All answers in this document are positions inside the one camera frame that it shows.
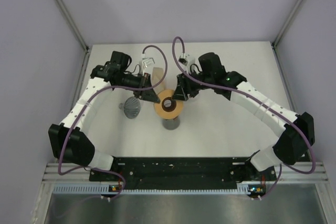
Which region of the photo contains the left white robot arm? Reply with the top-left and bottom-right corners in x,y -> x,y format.
48,51 -> 160,180

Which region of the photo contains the ribbed grey glass dripper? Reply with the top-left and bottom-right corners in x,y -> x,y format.
119,97 -> 141,119

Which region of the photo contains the grey glass carafe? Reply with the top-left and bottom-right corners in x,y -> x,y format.
162,118 -> 180,130

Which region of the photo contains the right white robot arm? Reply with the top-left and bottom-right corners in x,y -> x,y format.
173,52 -> 314,180

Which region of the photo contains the aluminium frame post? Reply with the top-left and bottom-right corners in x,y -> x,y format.
271,0 -> 306,48
54,0 -> 89,52

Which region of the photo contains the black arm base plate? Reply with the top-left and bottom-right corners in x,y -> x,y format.
89,157 -> 276,186

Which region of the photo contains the left aluminium frame post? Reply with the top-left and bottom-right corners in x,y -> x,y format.
54,0 -> 89,52

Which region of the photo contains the orange coffee filter box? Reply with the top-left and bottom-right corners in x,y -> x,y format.
151,67 -> 166,94

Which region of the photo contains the aluminium front rail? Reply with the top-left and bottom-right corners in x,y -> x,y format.
43,162 -> 329,183

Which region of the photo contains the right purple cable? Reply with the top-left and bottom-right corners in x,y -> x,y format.
172,36 -> 317,201

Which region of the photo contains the purple cable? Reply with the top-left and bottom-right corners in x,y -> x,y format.
58,45 -> 169,204
172,36 -> 317,201

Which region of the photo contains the right aluminium frame post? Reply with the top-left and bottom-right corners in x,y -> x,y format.
271,0 -> 306,48

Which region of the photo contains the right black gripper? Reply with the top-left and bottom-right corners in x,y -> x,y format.
171,69 -> 214,102

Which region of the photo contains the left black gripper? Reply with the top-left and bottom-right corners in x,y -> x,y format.
116,72 -> 160,103

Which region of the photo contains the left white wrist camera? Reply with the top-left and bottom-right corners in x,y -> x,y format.
139,53 -> 155,74

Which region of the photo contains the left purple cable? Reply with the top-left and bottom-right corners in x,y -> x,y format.
58,45 -> 169,204

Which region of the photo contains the wooden dripper ring stand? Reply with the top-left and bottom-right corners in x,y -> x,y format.
154,89 -> 183,120

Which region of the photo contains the grey slotted cable duct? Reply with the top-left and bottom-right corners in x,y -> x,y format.
52,181 -> 261,196

